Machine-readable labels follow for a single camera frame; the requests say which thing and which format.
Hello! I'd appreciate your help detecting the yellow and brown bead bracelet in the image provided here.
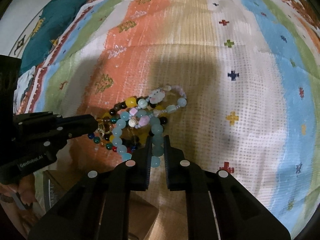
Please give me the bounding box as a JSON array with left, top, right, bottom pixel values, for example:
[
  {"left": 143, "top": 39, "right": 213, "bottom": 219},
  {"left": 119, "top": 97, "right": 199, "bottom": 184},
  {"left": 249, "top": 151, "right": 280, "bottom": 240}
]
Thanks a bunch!
[{"left": 101, "top": 96, "right": 169, "bottom": 145}]

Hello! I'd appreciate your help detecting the light blue bead bracelet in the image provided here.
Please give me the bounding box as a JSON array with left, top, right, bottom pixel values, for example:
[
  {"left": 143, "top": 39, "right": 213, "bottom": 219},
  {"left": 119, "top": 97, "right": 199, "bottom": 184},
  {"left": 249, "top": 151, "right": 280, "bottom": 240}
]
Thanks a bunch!
[{"left": 111, "top": 97, "right": 188, "bottom": 169}]

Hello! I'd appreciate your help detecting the pink and white bead bracelet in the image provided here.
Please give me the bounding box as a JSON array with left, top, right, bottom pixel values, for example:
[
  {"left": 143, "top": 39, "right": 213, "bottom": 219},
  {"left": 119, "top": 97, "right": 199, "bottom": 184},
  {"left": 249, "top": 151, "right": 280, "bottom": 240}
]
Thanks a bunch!
[{"left": 127, "top": 84, "right": 188, "bottom": 130}]

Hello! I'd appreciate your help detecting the jewelry box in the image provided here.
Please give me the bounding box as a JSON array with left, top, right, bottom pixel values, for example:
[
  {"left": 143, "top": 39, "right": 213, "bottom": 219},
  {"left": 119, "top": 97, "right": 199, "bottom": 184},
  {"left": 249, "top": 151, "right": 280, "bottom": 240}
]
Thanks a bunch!
[{"left": 43, "top": 170, "right": 82, "bottom": 211}]

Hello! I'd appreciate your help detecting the left human hand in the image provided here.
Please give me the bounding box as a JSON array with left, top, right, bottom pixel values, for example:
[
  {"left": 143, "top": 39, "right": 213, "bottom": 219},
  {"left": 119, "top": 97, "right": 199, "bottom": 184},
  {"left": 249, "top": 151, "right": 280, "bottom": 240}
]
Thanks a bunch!
[{"left": 0, "top": 173, "right": 38, "bottom": 230}]

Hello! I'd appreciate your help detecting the white crumpled cloth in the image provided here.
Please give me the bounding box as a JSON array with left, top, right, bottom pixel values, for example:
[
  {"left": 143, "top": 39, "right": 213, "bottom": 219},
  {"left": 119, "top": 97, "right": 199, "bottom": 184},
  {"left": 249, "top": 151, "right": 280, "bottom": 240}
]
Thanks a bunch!
[{"left": 13, "top": 66, "right": 36, "bottom": 113}]

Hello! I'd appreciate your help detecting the teal pillow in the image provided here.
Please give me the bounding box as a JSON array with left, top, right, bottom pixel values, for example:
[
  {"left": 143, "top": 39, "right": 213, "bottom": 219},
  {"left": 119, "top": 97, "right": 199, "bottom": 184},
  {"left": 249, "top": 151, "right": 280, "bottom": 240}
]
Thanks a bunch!
[{"left": 20, "top": 0, "right": 87, "bottom": 75}]

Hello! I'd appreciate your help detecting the colourful striped blanket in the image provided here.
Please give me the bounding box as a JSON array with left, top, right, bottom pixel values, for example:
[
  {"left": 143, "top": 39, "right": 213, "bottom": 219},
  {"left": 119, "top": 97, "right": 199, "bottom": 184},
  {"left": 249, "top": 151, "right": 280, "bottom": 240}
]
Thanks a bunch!
[{"left": 17, "top": 0, "right": 319, "bottom": 238}]

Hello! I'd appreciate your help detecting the gold ring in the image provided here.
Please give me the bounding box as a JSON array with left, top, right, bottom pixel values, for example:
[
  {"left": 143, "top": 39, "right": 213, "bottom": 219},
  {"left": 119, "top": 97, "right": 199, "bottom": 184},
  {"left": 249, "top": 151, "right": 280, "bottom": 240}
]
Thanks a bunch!
[{"left": 96, "top": 117, "right": 115, "bottom": 134}]

